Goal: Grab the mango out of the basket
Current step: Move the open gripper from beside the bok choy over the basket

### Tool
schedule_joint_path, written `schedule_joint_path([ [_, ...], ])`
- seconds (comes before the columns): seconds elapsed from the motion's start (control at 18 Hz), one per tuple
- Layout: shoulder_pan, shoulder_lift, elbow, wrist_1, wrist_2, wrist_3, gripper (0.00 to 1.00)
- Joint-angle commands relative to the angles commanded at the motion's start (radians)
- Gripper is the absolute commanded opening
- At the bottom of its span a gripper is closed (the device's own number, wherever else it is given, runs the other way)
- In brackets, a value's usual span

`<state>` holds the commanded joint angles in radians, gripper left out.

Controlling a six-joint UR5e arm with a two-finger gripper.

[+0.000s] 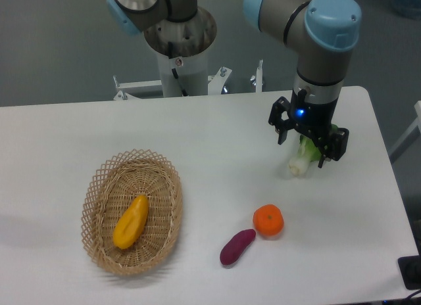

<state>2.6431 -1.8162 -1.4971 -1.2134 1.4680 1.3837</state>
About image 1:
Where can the white frame at right edge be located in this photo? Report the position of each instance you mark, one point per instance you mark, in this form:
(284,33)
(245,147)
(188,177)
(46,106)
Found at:
(407,138)

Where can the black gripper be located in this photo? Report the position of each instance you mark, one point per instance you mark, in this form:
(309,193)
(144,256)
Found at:
(310,112)

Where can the woven wicker basket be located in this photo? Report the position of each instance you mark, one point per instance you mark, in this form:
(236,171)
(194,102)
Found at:
(112,190)

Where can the orange tangerine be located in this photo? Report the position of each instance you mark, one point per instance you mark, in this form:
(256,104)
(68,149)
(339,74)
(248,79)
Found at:
(268,220)

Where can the green white bok choy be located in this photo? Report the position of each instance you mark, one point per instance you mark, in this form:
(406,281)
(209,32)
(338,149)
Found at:
(307,153)

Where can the purple sweet potato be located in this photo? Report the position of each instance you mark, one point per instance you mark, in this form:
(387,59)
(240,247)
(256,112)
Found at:
(236,246)

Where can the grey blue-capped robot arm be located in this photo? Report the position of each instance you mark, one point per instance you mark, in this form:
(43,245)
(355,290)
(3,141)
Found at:
(322,32)

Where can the yellow mango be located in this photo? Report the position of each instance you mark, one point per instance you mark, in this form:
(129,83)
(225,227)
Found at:
(131,224)

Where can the black device at table edge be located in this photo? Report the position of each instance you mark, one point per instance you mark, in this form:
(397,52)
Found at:
(410,271)

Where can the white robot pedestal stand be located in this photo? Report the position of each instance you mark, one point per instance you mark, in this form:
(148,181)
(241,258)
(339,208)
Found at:
(181,50)

